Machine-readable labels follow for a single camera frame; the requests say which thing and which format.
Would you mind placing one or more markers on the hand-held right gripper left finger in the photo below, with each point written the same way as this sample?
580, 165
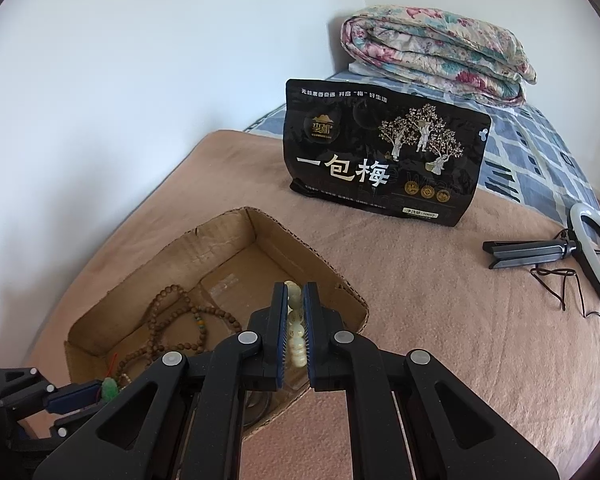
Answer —
280, 330

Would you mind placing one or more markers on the cardboard box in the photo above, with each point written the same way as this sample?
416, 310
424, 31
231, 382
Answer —
290, 255

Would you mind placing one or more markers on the dark bangle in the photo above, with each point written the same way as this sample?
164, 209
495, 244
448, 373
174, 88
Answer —
256, 402

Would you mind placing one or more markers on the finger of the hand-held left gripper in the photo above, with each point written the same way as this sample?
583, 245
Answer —
72, 397
77, 422

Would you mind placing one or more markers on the folded floral quilt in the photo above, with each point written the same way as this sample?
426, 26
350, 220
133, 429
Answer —
430, 50

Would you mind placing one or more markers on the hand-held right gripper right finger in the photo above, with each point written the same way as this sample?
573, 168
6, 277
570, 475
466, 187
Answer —
311, 330

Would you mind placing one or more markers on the black folded tripod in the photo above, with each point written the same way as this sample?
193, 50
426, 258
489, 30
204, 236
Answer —
530, 252

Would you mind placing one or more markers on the black snack bag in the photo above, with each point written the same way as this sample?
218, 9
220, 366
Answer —
380, 160

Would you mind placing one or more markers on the brown blanket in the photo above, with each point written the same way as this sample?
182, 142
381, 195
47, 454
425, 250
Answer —
430, 310

